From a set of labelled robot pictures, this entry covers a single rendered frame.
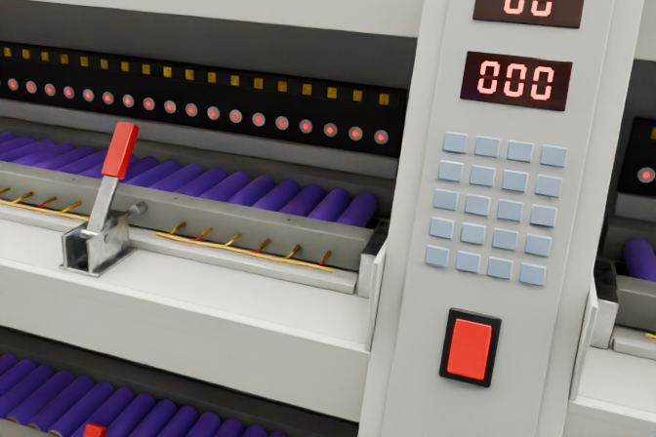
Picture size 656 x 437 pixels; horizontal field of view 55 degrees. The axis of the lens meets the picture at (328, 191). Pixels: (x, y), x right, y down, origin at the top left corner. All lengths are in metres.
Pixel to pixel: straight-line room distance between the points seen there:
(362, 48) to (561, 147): 0.26
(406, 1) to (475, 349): 0.17
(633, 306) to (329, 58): 0.30
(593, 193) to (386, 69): 0.25
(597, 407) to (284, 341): 0.15
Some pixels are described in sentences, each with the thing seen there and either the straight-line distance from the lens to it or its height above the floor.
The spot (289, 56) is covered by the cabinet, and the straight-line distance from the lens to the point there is 0.54.
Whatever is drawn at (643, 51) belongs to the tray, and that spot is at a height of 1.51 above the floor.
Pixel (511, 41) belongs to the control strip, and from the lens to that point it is 0.30.
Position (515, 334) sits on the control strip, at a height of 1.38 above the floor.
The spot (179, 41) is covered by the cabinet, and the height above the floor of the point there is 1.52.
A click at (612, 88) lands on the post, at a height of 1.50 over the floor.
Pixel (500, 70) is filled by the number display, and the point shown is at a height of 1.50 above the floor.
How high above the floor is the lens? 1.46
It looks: 6 degrees down
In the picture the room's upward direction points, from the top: 8 degrees clockwise
